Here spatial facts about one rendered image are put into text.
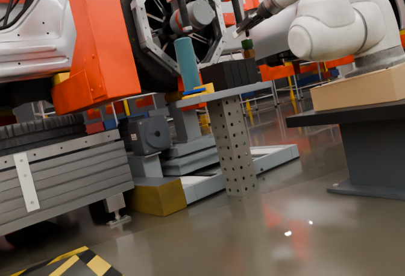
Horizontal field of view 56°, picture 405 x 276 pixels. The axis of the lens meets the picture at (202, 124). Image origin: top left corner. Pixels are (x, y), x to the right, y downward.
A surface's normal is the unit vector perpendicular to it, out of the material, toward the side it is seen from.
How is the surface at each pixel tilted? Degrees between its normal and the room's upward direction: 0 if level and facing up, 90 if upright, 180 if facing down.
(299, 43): 99
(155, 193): 90
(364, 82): 90
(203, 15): 90
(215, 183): 90
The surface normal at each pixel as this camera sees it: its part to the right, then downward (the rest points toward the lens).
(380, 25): 0.33, 0.03
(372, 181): -0.82, 0.22
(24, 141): 0.53, -0.07
